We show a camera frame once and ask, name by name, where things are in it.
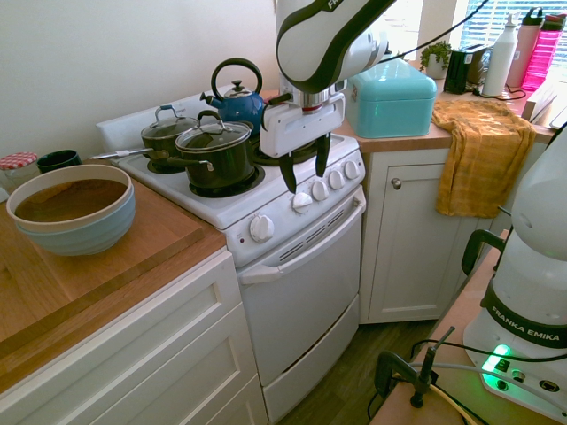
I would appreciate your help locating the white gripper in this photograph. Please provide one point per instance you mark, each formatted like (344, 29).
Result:
(296, 126)

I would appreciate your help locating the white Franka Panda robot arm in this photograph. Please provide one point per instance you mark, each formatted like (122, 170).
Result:
(310, 40)

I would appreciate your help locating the white electric stove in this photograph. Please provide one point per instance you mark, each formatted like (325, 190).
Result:
(270, 230)

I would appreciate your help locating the large white oven knob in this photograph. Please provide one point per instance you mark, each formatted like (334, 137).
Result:
(261, 228)

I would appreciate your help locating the large black pot with glass lid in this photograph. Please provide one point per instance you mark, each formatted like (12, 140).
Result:
(215, 157)

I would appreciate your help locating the blue tea kettle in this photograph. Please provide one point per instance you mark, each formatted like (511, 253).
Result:
(235, 99)

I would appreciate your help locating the turquoise bread box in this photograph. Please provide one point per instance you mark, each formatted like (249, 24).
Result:
(392, 99)

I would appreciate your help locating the white cabinet door with knob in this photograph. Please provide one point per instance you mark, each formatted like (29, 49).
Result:
(407, 239)

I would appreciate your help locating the small black saucepan with glass lid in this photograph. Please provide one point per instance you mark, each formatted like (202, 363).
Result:
(165, 135)

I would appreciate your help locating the small potted succulent plant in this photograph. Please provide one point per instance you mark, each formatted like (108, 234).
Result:
(436, 57)

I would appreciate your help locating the yellow checked dish towel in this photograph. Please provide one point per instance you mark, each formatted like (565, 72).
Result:
(480, 155)

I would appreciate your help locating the black toaster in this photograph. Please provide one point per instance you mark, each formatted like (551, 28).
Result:
(465, 68)

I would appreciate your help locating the black C-clamp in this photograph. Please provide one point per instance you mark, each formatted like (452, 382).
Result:
(401, 372)
(476, 248)

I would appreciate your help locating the white water bottle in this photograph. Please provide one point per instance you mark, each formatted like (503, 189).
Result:
(500, 57)

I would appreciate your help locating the light blue ceramic bowl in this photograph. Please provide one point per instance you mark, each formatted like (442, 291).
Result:
(80, 226)

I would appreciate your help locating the dark green mug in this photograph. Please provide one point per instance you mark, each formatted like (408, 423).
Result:
(57, 160)

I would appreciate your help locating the white drawer cabinet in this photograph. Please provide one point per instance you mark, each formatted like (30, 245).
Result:
(146, 354)

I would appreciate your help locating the pale pink water bottle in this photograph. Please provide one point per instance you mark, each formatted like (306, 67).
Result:
(527, 44)

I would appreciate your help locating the bright pink water bottle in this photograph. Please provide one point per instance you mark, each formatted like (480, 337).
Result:
(544, 55)

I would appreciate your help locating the glass jar with checkered lid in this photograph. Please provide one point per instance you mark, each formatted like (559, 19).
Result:
(17, 170)

